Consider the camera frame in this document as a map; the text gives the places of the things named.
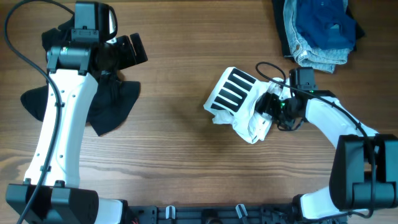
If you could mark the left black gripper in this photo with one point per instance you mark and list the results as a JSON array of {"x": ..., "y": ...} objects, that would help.
[{"x": 129, "y": 60}]

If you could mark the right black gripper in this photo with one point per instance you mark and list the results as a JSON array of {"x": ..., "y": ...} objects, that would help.
[{"x": 267, "y": 104}]

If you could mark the white t-shirt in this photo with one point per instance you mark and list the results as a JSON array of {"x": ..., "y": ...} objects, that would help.
[{"x": 233, "y": 101}]

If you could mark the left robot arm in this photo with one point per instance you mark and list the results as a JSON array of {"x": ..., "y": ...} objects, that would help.
[{"x": 83, "y": 87}]

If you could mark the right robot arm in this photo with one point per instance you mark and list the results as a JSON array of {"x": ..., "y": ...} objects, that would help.
[{"x": 363, "y": 178}]

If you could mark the black t-shirt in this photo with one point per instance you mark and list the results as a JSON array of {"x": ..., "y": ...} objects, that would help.
[{"x": 111, "y": 104}]

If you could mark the light blue denim jeans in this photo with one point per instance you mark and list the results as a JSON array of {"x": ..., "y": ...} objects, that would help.
[{"x": 302, "y": 53}]

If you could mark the black folded garment under jeans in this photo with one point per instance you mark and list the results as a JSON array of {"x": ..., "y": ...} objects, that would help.
[{"x": 278, "y": 7}]

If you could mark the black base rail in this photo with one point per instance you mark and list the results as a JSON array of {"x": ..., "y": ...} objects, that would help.
[{"x": 238, "y": 214}]

